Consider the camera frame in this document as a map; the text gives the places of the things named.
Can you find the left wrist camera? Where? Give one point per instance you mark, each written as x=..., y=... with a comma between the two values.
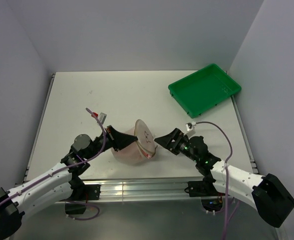
x=100, y=116

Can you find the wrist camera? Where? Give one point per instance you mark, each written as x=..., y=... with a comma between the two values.
x=190, y=126
x=100, y=116

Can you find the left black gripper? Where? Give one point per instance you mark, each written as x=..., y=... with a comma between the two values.
x=117, y=140

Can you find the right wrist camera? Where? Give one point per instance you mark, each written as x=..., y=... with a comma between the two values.
x=190, y=126

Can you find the pink bra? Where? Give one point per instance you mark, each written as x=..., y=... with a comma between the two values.
x=126, y=156

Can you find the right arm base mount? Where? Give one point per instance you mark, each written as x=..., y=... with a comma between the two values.
x=211, y=199

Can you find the aluminium table frame rail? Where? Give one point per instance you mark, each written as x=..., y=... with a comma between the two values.
x=141, y=188

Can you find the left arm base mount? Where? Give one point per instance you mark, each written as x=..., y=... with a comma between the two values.
x=77, y=202

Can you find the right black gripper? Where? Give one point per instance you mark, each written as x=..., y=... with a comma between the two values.
x=166, y=140

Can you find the green plastic tray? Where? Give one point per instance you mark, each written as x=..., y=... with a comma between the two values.
x=203, y=89

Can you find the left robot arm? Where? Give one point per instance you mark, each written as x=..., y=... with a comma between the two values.
x=13, y=209

